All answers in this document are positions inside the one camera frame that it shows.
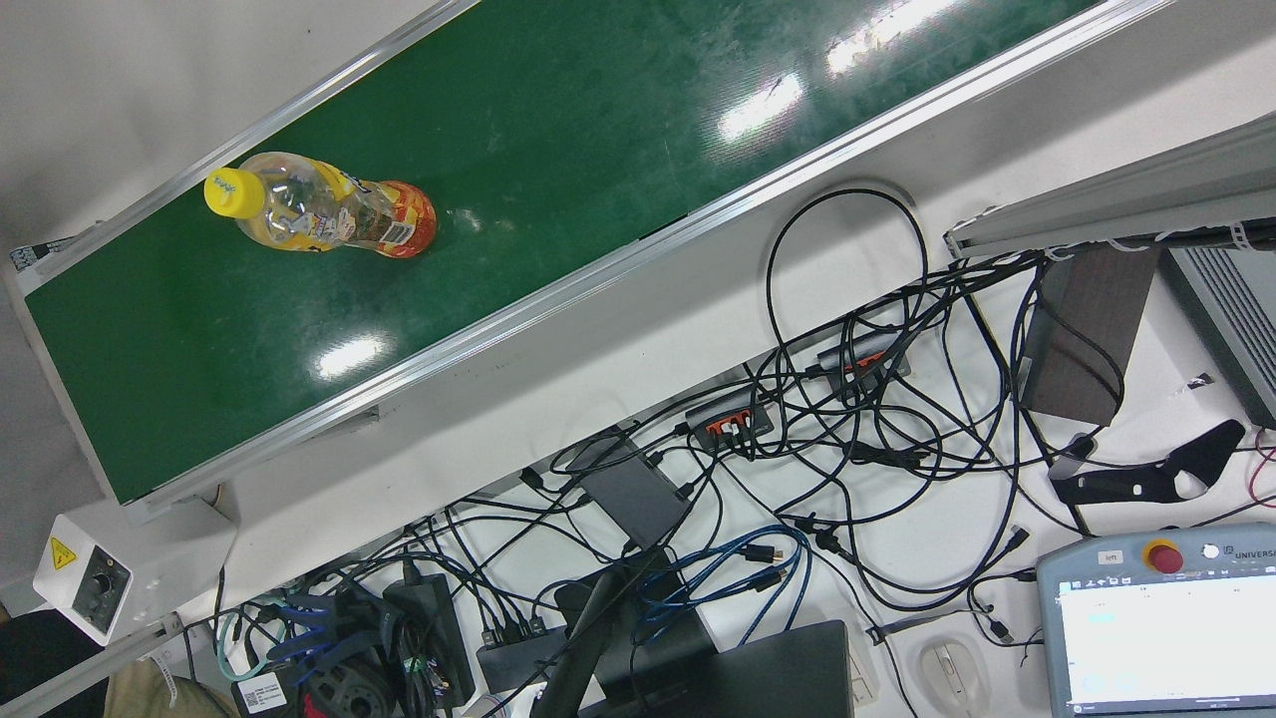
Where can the black flat bracket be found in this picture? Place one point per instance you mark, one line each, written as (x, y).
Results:
(1126, 487)

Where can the white computer mouse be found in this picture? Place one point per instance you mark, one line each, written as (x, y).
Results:
(947, 673)

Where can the green conveyor belt aluminium frame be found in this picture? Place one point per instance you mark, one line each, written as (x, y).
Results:
(498, 199)

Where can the black multiport hub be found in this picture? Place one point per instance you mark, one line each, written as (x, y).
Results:
(513, 658)

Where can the dark brown wooden block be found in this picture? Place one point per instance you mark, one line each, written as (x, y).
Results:
(1082, 339)

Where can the aluminium profile post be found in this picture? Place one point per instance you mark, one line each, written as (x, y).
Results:
(1146, 189)

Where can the white label tag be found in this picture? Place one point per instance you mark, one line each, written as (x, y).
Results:
(261, 691)

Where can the black power adapter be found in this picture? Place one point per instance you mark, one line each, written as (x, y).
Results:
(429, 628)

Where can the white conveyor control box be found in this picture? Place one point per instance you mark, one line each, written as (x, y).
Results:
(150, 558)

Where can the black round machine part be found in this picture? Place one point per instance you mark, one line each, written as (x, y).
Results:
(349, 690)

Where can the grey conveyor end roller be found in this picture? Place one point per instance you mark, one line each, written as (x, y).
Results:
(35, 256)

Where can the grey finned metal box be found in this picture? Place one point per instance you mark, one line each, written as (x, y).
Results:
(1236, 319)

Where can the orange juice bottle yellow cap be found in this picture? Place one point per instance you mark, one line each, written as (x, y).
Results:
(329, 214)

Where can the black usb hub orange ports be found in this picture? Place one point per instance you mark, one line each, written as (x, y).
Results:
(867, 349)
(728, 411)

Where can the aluminium frame rail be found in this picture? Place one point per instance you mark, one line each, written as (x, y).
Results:
(90, 670)

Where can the grey teach pendant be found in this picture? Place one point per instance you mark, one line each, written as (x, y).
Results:
(1156, 638)

